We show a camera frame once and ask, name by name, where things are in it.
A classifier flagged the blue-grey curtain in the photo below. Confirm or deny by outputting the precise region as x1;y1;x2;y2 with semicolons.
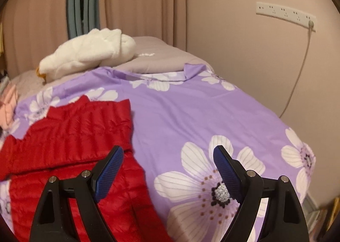
68;0;100;41

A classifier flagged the purple floral blanket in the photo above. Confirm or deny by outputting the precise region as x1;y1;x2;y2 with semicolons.
0;64;316;242

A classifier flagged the red down jacket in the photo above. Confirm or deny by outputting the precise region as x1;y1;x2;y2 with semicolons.
0;95;170;242

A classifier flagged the beige power cable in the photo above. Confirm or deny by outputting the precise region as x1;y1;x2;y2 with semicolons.
279;20;316;119

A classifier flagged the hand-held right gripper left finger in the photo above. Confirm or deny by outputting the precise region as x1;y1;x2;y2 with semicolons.
29;145;125;242

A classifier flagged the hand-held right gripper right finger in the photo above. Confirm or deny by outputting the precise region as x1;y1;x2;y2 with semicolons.
213;145;310;242

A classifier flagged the white wall power strip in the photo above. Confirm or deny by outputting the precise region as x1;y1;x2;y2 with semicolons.
256;1;317;30

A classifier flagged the white plush duck toy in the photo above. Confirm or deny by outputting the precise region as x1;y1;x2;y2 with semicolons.
37;28;137;83

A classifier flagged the grey pillow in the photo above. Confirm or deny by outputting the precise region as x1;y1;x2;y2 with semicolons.
114;36;213;75

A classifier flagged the stack of books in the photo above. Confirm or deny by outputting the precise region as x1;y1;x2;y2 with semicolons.
303;197;335;240

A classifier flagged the beige pillow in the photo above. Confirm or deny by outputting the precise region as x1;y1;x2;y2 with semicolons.
11;69;54;95

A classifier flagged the beige curtain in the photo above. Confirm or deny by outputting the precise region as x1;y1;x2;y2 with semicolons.
0;0;186;78

